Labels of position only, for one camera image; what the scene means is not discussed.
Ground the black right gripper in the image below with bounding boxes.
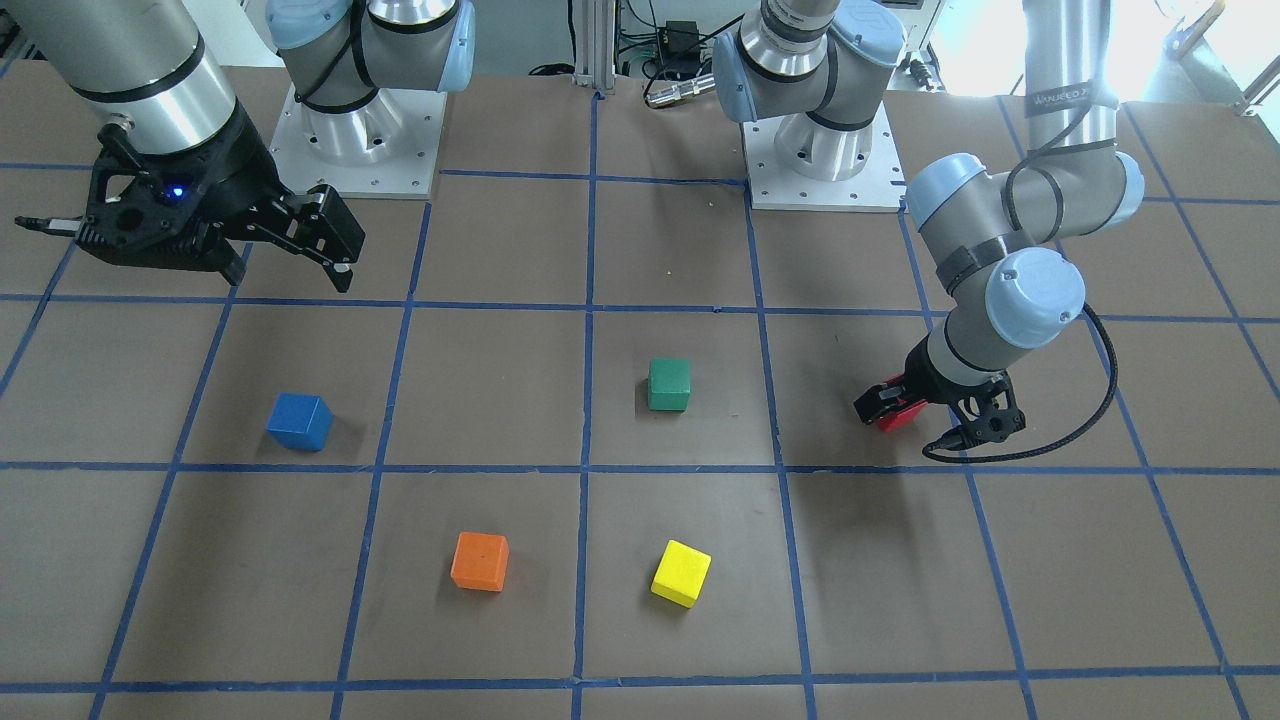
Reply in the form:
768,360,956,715
14,102,366,293

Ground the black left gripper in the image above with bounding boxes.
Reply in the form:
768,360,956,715
852,340,1027,446

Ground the red wooden block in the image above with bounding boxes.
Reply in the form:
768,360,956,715
874,374,925,432

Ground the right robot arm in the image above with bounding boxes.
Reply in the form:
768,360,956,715
3,1,477,293

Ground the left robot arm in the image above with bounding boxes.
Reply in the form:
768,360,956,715
712,1,1146,464

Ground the blue wooden block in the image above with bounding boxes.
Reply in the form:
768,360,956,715
265,392,334,452

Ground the green wooden block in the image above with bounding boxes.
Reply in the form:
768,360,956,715
646,357,692,413

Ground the yellow wooden block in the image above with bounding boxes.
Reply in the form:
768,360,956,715
650,539,712,609

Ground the orange wooden block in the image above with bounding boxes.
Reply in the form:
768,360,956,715
451,530,509,592

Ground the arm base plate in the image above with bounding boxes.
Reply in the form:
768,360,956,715
741,102,906,213
268,88,451,200

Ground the aluminium frame post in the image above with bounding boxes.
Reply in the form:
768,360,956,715
568,0,618,97

